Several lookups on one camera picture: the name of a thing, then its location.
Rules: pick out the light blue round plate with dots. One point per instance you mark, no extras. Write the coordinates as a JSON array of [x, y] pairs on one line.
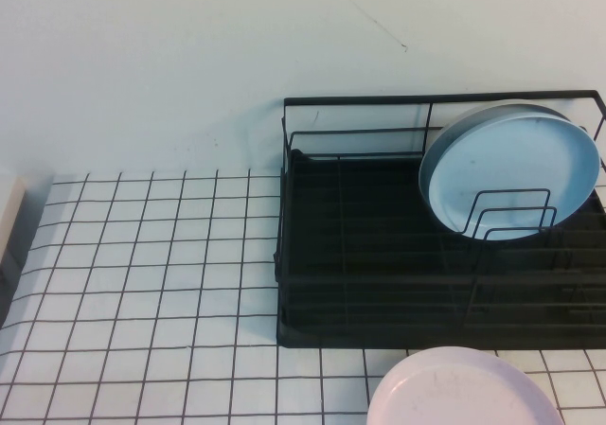
[[497, 160]]

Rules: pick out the pink round plate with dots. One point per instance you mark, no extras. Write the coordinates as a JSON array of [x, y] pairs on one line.
[[450, 392]]

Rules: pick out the black plastic drip tray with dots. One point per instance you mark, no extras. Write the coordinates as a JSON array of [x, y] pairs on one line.
[[379, 198]]

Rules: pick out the white grid pattern tablecloth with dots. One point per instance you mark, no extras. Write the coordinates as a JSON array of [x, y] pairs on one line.
[[142, 278]]

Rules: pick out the beige wall trim strip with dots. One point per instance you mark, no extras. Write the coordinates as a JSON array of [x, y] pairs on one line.
[[12, 207]]

